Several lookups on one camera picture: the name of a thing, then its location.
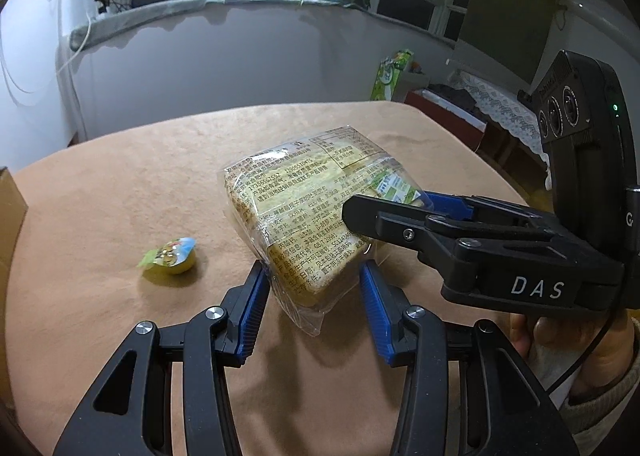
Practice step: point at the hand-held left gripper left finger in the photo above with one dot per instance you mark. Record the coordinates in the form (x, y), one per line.
(252, 316)

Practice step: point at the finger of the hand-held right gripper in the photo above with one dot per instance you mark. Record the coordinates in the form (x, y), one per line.
(450, 203)
(390, 223)

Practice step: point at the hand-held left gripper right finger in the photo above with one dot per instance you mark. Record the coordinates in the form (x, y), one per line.
(375, 316)

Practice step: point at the packaged sliced bread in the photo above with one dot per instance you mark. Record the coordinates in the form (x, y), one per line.
(300, 196)

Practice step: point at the cardboard box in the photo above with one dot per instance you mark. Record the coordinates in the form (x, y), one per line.
(12, 216)

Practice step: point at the person's right forearm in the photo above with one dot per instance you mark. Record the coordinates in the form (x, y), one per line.
(610, 411)

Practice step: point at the person's right hand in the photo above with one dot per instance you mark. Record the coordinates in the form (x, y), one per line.
(600, 351)

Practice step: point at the red wooden cabinet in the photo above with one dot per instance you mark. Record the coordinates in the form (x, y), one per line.
(440, 111)

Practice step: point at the white lace cloth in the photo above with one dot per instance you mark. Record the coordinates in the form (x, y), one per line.
(505, 111)

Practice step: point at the jelly cup with colourful lid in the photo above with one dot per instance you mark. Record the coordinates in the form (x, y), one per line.
(172, 256)

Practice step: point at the green printed carton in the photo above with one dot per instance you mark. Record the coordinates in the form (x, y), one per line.
(392, 76)

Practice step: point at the tan tablecloth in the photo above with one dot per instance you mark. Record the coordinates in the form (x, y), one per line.
(125, 176)

